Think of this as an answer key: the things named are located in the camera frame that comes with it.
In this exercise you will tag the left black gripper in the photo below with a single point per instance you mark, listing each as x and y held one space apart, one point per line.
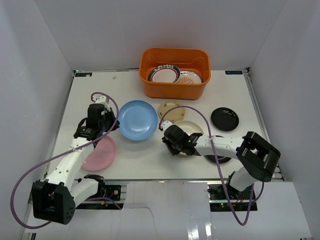
110 122

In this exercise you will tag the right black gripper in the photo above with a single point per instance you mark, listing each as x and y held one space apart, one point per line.
166 141

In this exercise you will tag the cream plastic plate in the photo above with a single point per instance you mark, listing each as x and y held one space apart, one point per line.
189 127

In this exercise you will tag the pink plastic plate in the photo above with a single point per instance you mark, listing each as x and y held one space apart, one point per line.
102 156

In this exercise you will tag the blue plastic plate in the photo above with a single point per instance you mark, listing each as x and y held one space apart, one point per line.
138 120

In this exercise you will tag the white plate orange sunburst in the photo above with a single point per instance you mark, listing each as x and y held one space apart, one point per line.
189 77

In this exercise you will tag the white plate green rim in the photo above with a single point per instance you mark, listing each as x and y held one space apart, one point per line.
166 73

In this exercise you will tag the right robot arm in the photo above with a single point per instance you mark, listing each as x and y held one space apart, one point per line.
258 157

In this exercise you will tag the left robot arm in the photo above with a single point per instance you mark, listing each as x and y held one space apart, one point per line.
73 181

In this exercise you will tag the orange plastic bin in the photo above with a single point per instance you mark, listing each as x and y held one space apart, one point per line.
186 59

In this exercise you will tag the small beige patterned plate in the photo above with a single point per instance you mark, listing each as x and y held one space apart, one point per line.
174 115

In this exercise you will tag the glossy black plate front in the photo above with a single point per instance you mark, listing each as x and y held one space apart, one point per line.
221 159

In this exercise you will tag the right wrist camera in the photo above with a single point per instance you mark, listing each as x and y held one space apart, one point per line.
164 125

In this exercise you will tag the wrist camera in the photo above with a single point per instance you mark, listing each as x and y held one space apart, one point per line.
102 100
164 125

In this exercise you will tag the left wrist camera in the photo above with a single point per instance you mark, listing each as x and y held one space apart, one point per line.
102 100

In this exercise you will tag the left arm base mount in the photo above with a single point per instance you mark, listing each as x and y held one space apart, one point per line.
108 199

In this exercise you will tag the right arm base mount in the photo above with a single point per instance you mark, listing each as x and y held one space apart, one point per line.
218 201

